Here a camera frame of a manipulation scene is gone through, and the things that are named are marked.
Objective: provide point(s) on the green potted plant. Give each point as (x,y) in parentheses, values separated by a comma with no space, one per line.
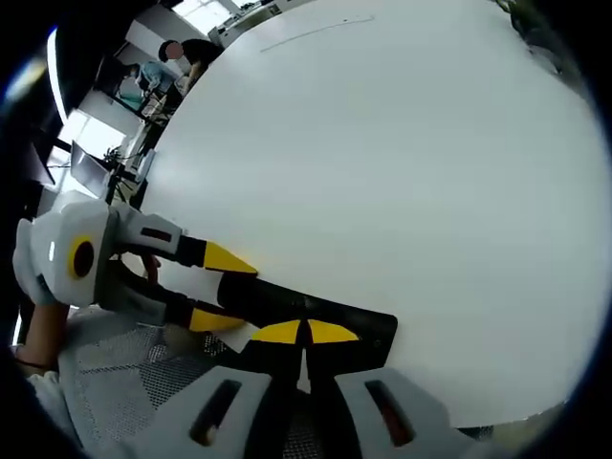
(526,24)

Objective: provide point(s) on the grey flat device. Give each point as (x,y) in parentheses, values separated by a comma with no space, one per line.
(147,165)

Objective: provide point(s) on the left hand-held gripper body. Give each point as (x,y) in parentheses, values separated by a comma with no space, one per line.
(48,239)

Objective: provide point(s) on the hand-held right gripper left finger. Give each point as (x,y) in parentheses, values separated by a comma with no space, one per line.
(215,411)

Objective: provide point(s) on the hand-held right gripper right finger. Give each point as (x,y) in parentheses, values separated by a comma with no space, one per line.
(382,411)

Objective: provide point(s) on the person's left hand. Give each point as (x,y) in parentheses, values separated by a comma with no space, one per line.
(152,270)

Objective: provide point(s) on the computer monitor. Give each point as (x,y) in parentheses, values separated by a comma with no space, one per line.
(88,172)

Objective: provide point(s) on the ceiling light strip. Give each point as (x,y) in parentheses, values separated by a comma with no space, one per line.
(56,76)

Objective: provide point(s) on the white table socket panel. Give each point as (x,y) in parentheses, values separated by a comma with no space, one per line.
(311,29)

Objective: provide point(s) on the black remote control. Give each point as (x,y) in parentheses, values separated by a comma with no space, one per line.
(334,311)

